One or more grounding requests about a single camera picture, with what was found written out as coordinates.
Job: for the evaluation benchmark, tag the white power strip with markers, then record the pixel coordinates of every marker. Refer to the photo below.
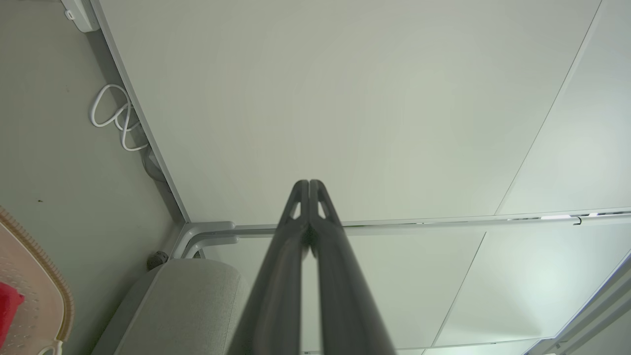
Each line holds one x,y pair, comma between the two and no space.
81,12

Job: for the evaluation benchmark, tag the grey partition post with foot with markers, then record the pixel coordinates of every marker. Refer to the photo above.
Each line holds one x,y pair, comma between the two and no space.
212,229

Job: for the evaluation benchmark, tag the red garment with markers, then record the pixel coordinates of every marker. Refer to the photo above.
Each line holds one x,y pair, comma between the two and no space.
9,310

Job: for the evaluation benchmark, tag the large white partition panel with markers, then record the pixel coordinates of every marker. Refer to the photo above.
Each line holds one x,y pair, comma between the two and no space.
345,98

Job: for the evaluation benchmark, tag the black caster wheel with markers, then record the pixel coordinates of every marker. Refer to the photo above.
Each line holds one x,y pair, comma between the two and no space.
157,260

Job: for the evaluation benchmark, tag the grey metal frame bar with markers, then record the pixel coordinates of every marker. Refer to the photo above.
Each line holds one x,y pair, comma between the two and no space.
591,310

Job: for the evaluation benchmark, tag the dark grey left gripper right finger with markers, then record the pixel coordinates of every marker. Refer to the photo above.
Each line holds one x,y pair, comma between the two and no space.
345,296

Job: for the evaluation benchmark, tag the cream perforated laundry basket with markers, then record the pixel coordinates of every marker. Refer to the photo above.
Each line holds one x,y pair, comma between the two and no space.
34,266

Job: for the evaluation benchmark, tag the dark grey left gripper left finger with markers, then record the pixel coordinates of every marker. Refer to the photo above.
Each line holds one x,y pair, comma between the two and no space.
281,276

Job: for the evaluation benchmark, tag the grey fabric sofa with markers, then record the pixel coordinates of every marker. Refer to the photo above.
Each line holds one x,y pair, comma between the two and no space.
187,305

